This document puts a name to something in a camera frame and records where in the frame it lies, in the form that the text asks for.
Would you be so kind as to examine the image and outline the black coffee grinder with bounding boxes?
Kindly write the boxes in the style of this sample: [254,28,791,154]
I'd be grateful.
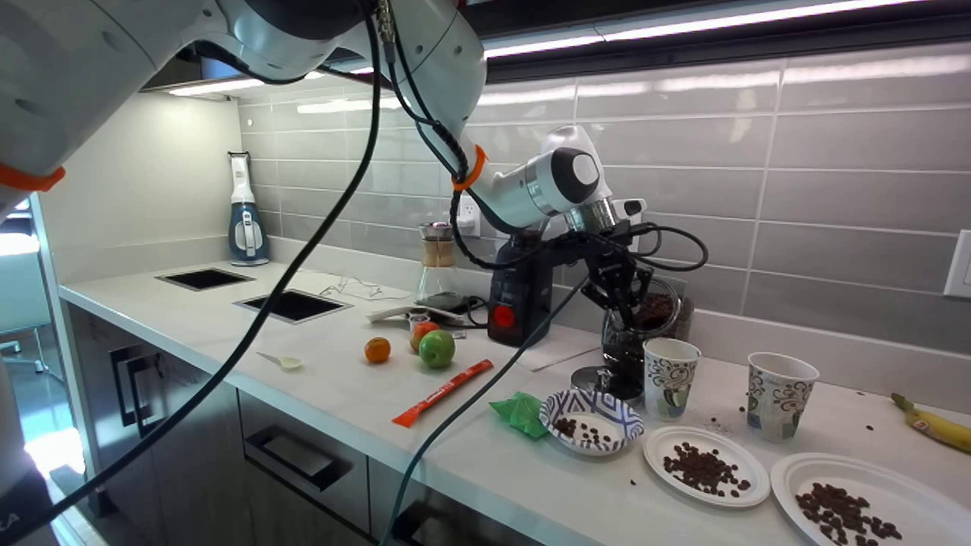
[486,237,558,349]

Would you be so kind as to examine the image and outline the white outlet with charger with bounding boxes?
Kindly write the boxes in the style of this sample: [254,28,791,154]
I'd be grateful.
[453,204,486,240]

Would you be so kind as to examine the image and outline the black cabinet door handle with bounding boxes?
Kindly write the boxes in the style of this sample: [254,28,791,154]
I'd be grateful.
[128,356,171,442]
[106,345,146,427]

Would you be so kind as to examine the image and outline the under-cabinet light strip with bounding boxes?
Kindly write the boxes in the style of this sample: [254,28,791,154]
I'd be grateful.
[164,0,920,99]

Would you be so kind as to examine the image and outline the green cloth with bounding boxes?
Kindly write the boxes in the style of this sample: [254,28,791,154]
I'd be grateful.
[490,391,553,442]

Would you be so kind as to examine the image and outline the dark upper cabinet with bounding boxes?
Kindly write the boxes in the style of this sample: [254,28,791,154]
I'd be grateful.
[465,0,971,98]

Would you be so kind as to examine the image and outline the small orange fruit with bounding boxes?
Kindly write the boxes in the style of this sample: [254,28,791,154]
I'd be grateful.
[362,335,395,366]

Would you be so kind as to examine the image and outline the yellow banana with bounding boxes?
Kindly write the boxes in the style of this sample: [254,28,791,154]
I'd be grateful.
[890,391,971,458]

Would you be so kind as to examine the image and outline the black drawer handle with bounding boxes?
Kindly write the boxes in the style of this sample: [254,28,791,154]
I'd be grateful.
[390,496,490,546]
[244,422,359,496]

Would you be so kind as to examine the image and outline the white paper plate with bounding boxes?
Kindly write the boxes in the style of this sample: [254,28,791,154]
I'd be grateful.
[640,422,774,513]
[771,450,971,546]

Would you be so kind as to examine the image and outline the glass container with coffee beans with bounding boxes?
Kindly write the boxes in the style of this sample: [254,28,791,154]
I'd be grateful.
[600,283,691,403]

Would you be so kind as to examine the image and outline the patterned paper cup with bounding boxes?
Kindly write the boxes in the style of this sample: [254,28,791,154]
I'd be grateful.
[640,337,704,422]
[744,349,822,442]

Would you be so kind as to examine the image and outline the red orange peach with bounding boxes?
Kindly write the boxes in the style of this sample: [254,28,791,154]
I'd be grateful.
[407,317,444,356]

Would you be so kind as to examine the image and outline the long black power cable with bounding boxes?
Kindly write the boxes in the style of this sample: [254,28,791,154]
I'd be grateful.
[390,271,594,546]

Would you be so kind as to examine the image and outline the white wall outlet with plugs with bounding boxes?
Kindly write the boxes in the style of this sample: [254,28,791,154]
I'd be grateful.
[617,197,650,256]

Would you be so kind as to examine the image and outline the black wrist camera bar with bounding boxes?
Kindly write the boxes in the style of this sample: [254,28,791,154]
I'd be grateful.
[518,218,623,261]

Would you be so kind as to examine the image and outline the white plastic spoon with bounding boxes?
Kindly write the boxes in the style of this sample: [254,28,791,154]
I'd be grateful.
[254,349,307,375]

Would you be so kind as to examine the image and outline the thin white cable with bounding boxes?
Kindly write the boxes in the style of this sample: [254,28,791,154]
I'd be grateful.
[313,274,414,307]

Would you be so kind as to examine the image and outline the orange red strip packet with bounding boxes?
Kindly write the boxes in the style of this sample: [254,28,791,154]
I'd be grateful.
[392,356,497,432]

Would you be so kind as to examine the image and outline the blue patterned paper bowl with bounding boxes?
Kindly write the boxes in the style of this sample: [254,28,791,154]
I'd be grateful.
[541,389,647,460]

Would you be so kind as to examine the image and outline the green apple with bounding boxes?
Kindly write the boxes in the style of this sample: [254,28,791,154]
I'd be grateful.
[417,328,458,374]

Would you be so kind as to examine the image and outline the roasted coffee beans pile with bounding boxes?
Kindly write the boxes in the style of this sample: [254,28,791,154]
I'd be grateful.
[553,411,619,453]
[791,478,906,546]
[661,440,756,499]

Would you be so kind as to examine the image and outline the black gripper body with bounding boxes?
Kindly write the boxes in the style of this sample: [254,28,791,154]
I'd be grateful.
[584,235,643,302]

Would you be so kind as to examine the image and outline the blue white blender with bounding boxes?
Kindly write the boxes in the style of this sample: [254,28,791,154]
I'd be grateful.
[225,148,272,271]

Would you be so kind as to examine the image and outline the grey base cabinet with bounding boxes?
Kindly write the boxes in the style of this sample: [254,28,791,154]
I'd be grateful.
[60,296,571,546]

